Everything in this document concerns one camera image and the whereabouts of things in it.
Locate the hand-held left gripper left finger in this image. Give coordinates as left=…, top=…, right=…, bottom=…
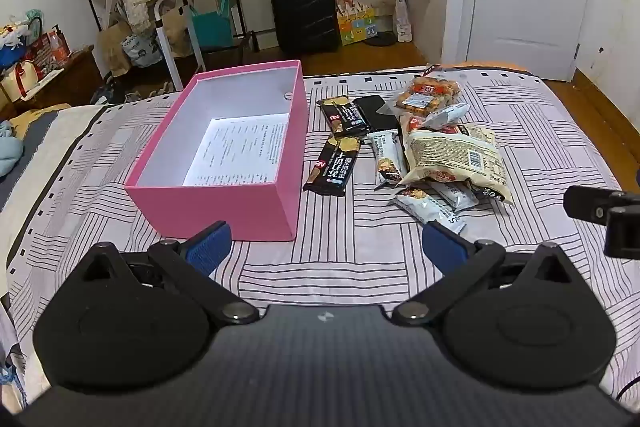
left=75, top=221, right=261, bottom=327

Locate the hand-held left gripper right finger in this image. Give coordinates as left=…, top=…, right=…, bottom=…
left=391, top=223, right=576, bottom=327

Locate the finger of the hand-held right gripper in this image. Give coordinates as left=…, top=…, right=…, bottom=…
left=563, top=184, right=640, bottom=259

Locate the pink cardboard box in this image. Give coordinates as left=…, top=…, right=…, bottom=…
left=124, top=59, right=309, bottom=242

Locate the white snack bar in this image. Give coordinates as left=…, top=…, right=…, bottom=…
left=366, top=130, right=408, bottom=190
left=430, top=179, right=480, bottom=214
left=392, top=187, right=467, bottom=235

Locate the black gold wafer packet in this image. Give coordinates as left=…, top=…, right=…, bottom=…
left=317, top=96, right=373, bottom=135
left=302, top=136, right=362, bottom=196

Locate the large beige snack bag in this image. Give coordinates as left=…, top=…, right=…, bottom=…
left=400, top=124, right=516, bottom=206

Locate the printed paper sheet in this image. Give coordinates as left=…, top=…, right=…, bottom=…
left=182, top=117, right=290, bottom=186

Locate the small white grey packet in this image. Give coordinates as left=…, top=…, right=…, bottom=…
left=422, top=103, right=471, bottom=130

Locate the plain black packet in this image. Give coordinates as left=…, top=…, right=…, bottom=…
left=357, top=96, right=401, bottom=132

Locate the clear bag of pastries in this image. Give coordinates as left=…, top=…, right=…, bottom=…
left=395, top=64, right=465, bottom=118

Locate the grey cream quilt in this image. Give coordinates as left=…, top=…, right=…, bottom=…
left=0, top=103, right=126, bottom=268

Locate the black bag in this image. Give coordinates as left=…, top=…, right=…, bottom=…
left=90, top=77, right=127, bottom=105

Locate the printed white blue bag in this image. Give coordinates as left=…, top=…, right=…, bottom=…
left=121, top=32, right=163, bottom=68

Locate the brown paper bag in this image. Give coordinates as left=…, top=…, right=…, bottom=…
left=96, top=19, right=133, bottom=78
left=162, top=4, right=193, bottom=58

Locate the mustard yellow pillow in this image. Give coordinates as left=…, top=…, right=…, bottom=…
left=10, top=103, right=71, bottom=128

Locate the teal shopping bag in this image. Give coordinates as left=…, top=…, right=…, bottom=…
left=189, top=0, right=235, bottom=50

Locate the wooden nightstand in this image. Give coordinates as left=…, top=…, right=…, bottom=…
left=0, top=44, right=103, bottom=118

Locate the white plastic packet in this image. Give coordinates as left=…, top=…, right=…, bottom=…
left=392, top=0, right=415, bottom=42

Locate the colourful gift bag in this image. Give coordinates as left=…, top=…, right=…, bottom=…
left=336, top=0, right=376, bottom=46

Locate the cream gift bag red ribbon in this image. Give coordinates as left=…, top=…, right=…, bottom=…
left=0, top=61, right=43, bottom=102

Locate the red printed bag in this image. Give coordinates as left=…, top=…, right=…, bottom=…
left=30, top=29, right=71, bottom=68

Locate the black suitcase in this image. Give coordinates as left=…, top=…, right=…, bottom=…
left=267, top=0, right=341, bottom=55

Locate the blue flower basket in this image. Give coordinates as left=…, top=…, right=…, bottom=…
left=0, top=24, right=28, bottom=68

